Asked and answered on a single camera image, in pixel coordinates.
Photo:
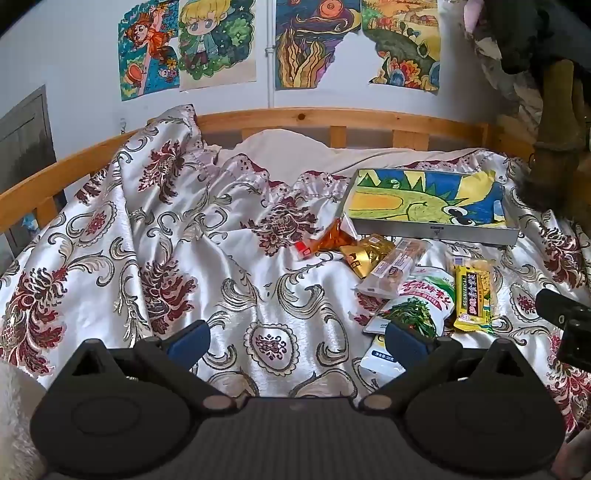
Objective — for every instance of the blue orange swirl poster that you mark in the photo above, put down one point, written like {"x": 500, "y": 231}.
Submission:
{"x": 300, "y": 46}

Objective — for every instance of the cream pillow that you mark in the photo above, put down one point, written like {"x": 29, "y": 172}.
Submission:
{"x": 277, "y": 152}

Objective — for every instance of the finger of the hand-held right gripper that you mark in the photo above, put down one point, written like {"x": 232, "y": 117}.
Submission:
{"x": 561, "y": 310}

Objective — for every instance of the white sachet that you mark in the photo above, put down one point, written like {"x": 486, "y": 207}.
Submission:
{"x": 375, "y": 325}

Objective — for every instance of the gold snack packet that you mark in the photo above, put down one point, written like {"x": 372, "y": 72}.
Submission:
{"x": 362, "y": 259}

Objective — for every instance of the white fluffy cloth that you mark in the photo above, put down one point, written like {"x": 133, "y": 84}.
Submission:
{"x": 14, "y": 415}

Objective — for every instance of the blond figure poster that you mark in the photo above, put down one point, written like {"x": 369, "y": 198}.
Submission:
{"x": 207, "y": 41}

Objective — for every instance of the green hill landscape poster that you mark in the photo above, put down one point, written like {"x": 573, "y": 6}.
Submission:
{"x": 401, "y": 41}

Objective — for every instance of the wooden bed frame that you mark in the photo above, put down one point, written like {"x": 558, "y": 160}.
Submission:
{"x": 300, "y": 117}

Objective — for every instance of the small white blue packet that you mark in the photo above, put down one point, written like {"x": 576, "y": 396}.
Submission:
{"x": 376, "y": 361}

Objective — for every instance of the green white snack packet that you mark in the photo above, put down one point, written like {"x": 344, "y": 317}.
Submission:
{"x": 420, "y": 300}

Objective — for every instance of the grey white hanging cloth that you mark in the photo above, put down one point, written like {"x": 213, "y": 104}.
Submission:
{"x": 503, "y": 78}

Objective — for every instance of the clear biscuit packet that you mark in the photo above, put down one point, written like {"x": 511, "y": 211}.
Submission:
{"x": 392, "y": 270}

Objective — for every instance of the yellow snack packet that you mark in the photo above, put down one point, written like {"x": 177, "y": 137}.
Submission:
{"x": 473, "y": 295}

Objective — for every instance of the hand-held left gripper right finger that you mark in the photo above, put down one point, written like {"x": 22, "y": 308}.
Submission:
{"x": 404, "y": 344}

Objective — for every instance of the orange-haired figure blue poster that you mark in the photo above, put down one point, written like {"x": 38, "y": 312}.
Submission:
{"x": 147, "y": 46}

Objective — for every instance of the grey tray with dragon drawing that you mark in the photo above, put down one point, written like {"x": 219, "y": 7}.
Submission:
{"x": 415, "y": 203}

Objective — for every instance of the white wall pipe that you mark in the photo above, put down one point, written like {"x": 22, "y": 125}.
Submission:
{"x": 270, "y": 78}

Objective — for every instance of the orange snack packet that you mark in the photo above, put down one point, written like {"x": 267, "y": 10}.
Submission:
{"x": 334, "y": 240}

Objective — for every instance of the pink cloth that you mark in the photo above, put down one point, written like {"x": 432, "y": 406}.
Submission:
{"x": 472, "y": 16}

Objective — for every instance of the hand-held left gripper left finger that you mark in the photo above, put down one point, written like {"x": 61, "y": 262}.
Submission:
{"x": 189, "y": 344}

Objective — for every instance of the grey door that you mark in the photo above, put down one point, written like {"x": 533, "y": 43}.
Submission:
{"x": 23, "y": 138}

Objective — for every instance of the floral satin blanket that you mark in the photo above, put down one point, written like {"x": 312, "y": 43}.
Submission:
{"x": 138, "y": 230}

